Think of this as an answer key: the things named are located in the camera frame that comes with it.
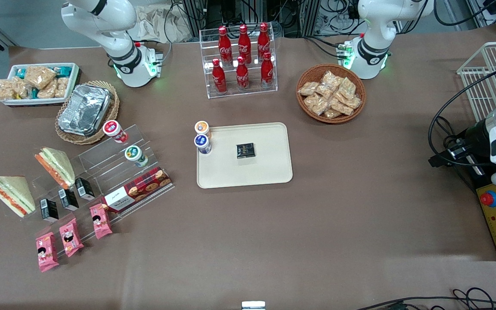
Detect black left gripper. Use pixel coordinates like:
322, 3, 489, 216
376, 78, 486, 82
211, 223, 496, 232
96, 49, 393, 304
428, 119, 493, 168

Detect triangle sandwich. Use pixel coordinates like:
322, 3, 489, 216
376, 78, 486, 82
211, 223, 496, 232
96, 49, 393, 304
0, 175, 36, 217
34, 147, 76, 190

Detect beige plastic tray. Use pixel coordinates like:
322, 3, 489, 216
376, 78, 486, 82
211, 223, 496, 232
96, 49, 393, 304
196, 122, 294, 189

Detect round wicker basket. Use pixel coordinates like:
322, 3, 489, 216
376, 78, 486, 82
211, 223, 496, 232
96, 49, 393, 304
296, 64, 367, 125

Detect red cola bottle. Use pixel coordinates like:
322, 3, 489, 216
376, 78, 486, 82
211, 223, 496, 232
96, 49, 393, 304
211, 58, 228, 94
257, 22, 271, 61
238, 24, 252, 63
218, 26, 233, 65
260, 52, 275, 89
236, 56, 250, 92

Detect small black snack box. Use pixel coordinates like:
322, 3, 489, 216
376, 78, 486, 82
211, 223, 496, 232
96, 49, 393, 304
40, 198, 59, 223
74, 177, 96, 202
236, 143, 256, 159
58, 188, 80, 212

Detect blue lid yogurt cup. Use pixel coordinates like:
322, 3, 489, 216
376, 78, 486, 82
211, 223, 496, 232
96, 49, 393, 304
194, 134, 212, 155

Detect clear acrylic bottle rack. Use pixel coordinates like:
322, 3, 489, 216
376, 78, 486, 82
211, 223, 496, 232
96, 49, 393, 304
199, 23, 279, 100

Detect beige crumpled cloth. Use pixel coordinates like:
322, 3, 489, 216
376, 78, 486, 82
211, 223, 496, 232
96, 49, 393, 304
135, 3, 193, 44

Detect red plaid cookie box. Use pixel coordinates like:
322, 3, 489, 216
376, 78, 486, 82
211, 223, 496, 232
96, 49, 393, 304
101, 167, 174, 214

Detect green lid yogurt cup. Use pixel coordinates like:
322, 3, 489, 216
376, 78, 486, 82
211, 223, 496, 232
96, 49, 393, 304
124, 145, 149, 168

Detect red lid yogurt cup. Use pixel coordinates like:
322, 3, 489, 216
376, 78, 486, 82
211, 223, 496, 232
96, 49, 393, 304
102, 120, 128, 144

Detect oval wicker basket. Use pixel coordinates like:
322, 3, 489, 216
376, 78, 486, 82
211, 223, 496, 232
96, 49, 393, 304
54, 80, 120, 146

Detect clear acrylic tiered shelf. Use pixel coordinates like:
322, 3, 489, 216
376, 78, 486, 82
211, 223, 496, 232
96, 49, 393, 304
28, 124, 176, 260

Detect pink snack packet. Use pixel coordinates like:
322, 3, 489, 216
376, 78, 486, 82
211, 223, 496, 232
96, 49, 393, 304
59, 217, 85, 258
35, 232, 60, 273
89, 203, 114, 240

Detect aluminium foil container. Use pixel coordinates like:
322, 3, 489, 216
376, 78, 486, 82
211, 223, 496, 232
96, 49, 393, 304
58, 84, 112, 137

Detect white rectangular plastic bin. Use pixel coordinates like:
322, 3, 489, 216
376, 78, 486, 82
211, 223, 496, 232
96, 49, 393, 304
0, 62, 80, 107

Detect wrapped rice cracker pack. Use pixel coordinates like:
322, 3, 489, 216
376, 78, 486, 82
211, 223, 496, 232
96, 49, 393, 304
37, 81, 59, 100
0, 78, 19, 102
13, 81, 33, 100
54, 76, 70, 99
24, 65, 57, 90

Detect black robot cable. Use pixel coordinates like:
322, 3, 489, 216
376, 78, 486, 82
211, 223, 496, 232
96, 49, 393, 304
428, 69, 496, 167

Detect white wire basket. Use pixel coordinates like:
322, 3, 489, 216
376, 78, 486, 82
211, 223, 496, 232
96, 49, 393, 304
456, 41, 496, 124

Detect black floor cables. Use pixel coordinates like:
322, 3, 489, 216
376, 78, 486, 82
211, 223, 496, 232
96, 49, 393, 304
355, 287, 496, 310

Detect aluminium frame rack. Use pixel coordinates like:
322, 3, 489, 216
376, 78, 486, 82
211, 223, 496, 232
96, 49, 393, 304
182, 0, 322, 37

